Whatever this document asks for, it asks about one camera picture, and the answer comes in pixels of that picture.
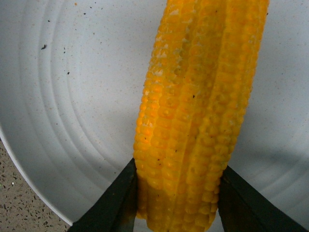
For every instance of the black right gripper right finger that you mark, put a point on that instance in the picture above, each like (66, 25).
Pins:
(243, 209)

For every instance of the light blue plate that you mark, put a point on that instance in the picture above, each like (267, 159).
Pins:
(71, 80)

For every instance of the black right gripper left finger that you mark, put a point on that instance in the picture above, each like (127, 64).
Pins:
(116, 209)

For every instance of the yellow corn cob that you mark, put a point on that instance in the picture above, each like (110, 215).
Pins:
(193, 104)

